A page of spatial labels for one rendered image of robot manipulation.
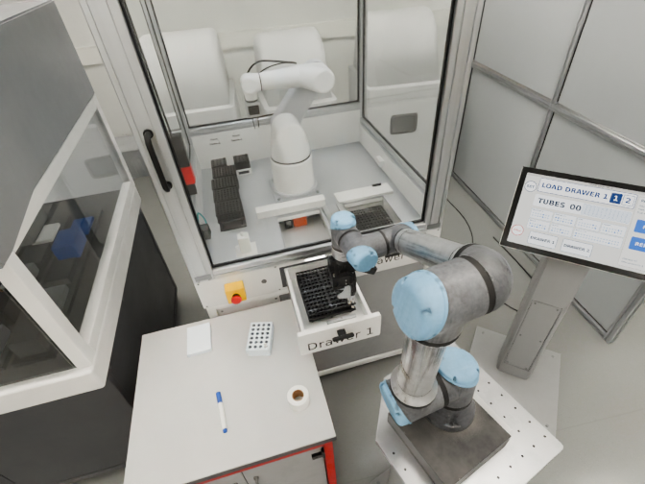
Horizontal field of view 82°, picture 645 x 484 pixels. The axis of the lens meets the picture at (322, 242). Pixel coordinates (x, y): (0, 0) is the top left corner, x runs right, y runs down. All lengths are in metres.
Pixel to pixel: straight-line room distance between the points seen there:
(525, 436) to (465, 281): 0.77
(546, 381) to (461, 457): 1.27
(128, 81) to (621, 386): 2.58
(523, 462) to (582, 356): 1.39
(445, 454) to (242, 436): 0.60
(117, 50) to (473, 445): 1.37
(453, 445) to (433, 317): 0.62
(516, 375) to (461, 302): 1.69
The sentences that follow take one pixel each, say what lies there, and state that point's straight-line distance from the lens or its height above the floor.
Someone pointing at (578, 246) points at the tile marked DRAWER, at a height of 1.01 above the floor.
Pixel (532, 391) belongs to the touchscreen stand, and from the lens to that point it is 2.34.
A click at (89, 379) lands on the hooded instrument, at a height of 0.87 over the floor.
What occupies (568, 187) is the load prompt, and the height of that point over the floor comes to 1.16.
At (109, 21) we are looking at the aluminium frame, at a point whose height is 1.80.
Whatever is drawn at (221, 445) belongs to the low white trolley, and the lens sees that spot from 1.32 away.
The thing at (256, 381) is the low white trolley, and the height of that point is 0.76.
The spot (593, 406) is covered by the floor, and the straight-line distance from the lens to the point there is 2.48.
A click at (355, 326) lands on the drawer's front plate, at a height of 0.90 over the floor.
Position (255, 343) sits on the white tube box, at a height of 0.78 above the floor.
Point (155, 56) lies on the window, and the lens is 1.12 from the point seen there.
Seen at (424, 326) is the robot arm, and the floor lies 1.42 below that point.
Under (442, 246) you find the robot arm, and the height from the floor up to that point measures 1.38.
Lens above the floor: 1.94
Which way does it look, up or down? 40 degrees down
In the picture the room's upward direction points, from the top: 4 degrees counter-clockwise
